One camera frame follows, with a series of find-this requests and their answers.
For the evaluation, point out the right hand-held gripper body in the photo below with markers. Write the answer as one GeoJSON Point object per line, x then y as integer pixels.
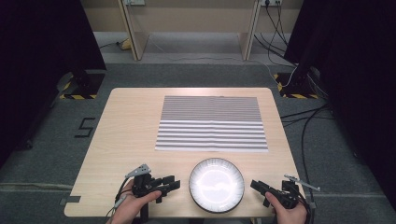
{"type": "Point", "coordinates": [288, 196]}

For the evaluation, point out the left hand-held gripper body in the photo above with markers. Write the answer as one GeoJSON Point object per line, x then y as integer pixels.
{"type": "Point", "coordinates": [144, 186]}

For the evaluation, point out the white ribbed plate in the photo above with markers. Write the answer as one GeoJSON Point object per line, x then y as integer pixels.
{"type": "Point", "coordinates": [217, 185]}

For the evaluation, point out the person's right hand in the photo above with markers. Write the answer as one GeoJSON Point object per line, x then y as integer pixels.
{"type": "Point", "coordinates": [288, 215]}

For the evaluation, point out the person's left hand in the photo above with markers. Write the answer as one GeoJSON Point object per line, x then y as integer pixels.
{"type": "Point", "coordinates": [130, 207]}

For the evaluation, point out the grey striped woven placemat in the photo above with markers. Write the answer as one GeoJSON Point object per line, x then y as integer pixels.
{"type": "Point", "coordinates": [211, 124]}

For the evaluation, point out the grey tape strip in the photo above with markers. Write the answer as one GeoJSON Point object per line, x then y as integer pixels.
{"type": "Point", "coordinates": [70, 200]}

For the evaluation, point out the black stand base striped tape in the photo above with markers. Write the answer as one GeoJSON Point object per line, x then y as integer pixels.
{"type": "Point", "coordinates": [295, 88]}
{"type": "Point", "coordinates": [87, 85]}

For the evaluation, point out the black curtain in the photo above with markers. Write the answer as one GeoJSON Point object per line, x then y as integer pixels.
{"type": "Point", "coordinates": [37, 62]}
{"type": "Point", "coordinates": [358, 77]}

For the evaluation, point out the small yellow floor object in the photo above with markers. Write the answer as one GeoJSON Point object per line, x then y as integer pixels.
{"type": "Point", "coordinates": [125, 44]}

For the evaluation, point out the white wall socket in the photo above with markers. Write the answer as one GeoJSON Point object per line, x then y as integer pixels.
{"type": "Point", "coordinates": [271, 2]}
{"type": "Point", "coordinates": [134, 2]}

